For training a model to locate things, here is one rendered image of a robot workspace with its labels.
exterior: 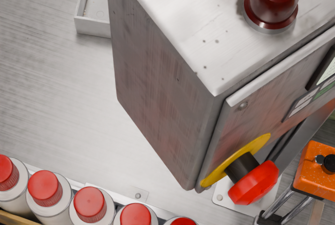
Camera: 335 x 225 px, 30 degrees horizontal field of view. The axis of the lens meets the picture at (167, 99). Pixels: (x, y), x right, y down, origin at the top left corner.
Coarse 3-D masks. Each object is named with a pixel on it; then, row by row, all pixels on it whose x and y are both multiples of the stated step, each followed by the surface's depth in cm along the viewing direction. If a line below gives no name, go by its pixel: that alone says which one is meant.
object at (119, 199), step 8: (88, 184) 79; (112, 192) 78; (120, 200) 78; (128, 200) 78; (136, 200) 78; (152, 208) 78; (160, 216) 78; (168, 216) 78; (176, 216) 78; (200, 224) 77
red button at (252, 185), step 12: (240, 156) 42; (252, 156) 42; (228, 168) 42; (240, 168) 42; (252, 168) 42; (264, 168) 41; (276, 168) 42; (240, 180) 41; (252, 180) 41; (264, 180) 41; (276, 180) 42; (228, 192) 42; (240, 192) 41; (252, 192) 41; (264, 192) 41; (240, 204) 42
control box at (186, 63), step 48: (144, 0) 30; (192, 0) 30; (240, 0) 30; (144, 48) 33; (192, 48) 29; (240, 48) 29; (288, 48) 30; (144, 96) 40; (192, 96) 31; (240, 96) 29; (288, 96) 35; (192, 144) 36; (240, 144) 39
